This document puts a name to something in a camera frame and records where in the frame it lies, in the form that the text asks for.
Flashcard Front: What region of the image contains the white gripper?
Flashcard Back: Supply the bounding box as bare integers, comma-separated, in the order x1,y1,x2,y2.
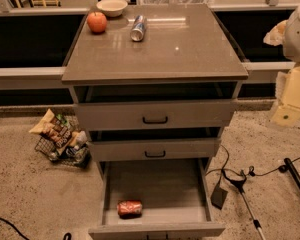
263,20,300,127

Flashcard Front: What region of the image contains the red coke can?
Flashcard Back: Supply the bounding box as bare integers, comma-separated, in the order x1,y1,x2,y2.
117,200,143,217

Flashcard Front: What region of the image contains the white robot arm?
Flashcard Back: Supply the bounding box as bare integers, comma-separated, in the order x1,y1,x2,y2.
263,4,300,127

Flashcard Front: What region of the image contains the top grey drawer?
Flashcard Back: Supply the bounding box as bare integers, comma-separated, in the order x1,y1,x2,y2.
75,82,236,130

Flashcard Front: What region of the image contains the grey drawer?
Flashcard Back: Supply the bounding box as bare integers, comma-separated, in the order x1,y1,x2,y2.
89,127,221,161
89,159,225,240
75,82,236,130

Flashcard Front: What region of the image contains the grey drawer cabinet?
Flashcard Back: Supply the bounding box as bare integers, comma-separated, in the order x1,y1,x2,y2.
61,3,250,240

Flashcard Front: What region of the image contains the middle grey drawer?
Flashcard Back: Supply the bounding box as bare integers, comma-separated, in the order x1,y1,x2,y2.
89,127,221,161

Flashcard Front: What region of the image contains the silver blue soda can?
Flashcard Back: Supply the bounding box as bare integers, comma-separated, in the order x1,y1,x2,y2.
130,15,147,42

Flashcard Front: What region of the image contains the bottom grey drawer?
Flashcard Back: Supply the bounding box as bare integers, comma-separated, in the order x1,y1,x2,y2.
89,159,225,240

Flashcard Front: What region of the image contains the black pole on floor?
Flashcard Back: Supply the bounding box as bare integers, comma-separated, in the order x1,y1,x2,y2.
284,158,300,191

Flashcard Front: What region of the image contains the grabber reach tool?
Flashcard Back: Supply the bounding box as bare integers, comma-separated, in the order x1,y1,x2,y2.
221,169,266,240

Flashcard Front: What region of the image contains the black flat power adapter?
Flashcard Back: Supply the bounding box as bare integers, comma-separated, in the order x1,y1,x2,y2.
211,180,228,209

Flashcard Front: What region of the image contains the white bowl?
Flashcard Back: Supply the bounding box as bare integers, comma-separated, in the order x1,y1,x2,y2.
96,0,128,17

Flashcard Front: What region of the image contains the red apple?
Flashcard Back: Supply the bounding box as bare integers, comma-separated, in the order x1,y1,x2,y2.
87,12,107,33

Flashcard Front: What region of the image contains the yellow brown chip bag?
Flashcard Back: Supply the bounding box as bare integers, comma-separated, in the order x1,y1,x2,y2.
29,109,77,154

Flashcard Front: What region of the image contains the black cable on floor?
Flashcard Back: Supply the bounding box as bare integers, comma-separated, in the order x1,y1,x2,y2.
205,144,300,178

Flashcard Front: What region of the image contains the wire basket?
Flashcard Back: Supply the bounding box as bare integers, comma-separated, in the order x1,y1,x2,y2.
35,115,90,168

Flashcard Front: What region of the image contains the black cable left floor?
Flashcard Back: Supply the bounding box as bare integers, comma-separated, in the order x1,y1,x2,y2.
0,206,73,240

